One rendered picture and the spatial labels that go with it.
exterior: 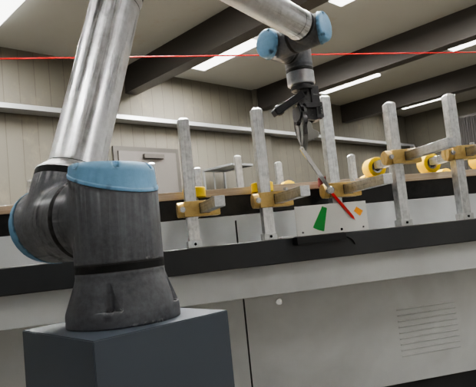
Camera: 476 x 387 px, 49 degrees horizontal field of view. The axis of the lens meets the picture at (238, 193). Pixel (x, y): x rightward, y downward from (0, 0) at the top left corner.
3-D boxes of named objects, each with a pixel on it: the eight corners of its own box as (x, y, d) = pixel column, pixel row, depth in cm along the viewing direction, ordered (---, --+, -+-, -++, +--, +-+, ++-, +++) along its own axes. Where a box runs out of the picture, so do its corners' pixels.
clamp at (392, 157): (423, 161, 184) (421, 147, 185) (389, 163, 181) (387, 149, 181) (413, 163, 190) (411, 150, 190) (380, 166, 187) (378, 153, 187)
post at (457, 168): (472, 221, 188) (454, 92, 192) (464, 222, 187) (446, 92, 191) (466, 221, 191) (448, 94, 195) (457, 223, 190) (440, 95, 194)
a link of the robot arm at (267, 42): (279, 19, 154) (303, 28, 163) (250, 32, 162) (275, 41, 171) (283, 50, 153) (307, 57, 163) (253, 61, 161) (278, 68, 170)
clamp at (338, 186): (361, 194, 178) (360, 180, 178) (325, 198, 174) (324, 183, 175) (355, 196, 183) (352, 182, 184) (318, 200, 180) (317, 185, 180)
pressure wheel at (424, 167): (433, 149, 213) (420, 160, 211) (444, 165, 213) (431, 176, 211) (424, 152, 218) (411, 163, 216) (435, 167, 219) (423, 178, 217)
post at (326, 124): (345, 232, 176) (329, 94, 180) (336, 233, 175) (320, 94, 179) (341, 232, 179) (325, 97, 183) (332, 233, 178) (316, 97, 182)
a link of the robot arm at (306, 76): (292, 69, 166) (282, 78, 175) (293, 84, 165) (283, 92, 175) (317, 67, 168) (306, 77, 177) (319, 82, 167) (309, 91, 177)
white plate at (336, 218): (369, 229, 177) (365, 200, 178) (298, 236, 170) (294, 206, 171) (368, 229, 177) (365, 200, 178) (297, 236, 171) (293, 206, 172)
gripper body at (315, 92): (325, 119, 167) (320, 82, 168) (299, 120, 165) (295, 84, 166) (315, 124, 175) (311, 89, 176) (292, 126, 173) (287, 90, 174)
